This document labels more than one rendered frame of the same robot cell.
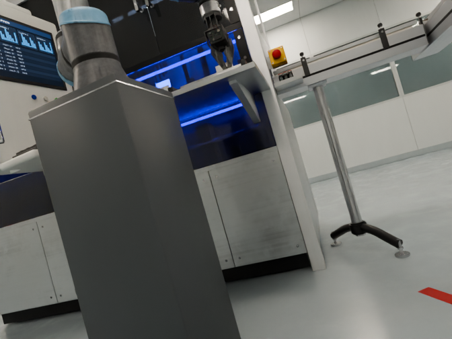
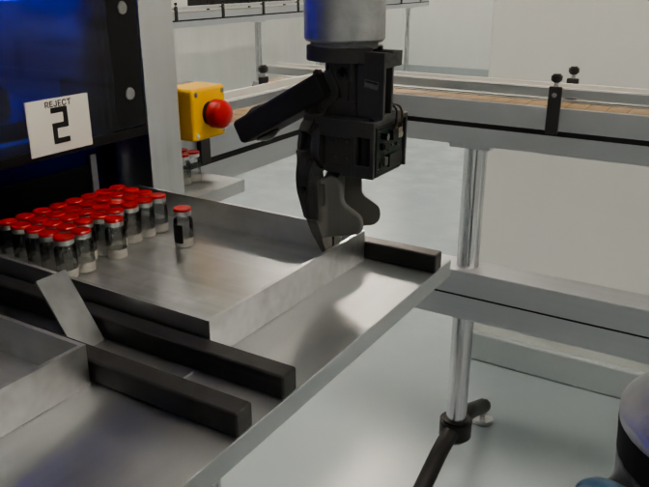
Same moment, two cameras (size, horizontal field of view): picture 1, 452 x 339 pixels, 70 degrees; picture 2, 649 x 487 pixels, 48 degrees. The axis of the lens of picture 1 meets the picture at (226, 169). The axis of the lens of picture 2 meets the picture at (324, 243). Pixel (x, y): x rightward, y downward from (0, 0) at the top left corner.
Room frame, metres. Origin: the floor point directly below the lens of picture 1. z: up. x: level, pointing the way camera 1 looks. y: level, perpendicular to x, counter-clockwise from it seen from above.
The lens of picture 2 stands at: (1.02, 0.56, 1.18)
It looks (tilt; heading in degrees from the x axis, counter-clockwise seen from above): 20 degrees down; 286
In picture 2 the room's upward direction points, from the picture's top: straight up
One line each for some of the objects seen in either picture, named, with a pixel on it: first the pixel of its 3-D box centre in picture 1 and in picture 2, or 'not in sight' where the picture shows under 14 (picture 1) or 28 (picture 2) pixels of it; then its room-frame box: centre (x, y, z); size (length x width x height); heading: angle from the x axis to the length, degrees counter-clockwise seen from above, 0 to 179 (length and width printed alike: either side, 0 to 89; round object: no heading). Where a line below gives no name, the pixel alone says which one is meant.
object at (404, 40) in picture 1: (342, 58); (238, 120); (1.54, -0.69, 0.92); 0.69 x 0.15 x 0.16; 75
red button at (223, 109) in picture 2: (276, 54); (215, 113); (1.44, -0.36, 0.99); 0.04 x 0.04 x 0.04; 75
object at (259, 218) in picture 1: (155, 210); not in sight; (2.23, 0.55, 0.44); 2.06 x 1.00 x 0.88; 75
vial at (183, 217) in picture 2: not in sight; (183, 227); (1.39, -0.15, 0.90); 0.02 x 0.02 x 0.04
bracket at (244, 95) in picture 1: (246, 103); not in sight; (1.34, -0.16, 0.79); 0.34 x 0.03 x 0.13; 165
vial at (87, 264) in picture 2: not in sight; (83, 249); (1.46, -0.05, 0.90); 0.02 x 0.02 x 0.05
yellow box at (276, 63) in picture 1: (278, 57); (191, 110); (1.48, -0.37, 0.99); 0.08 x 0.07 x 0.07; 165
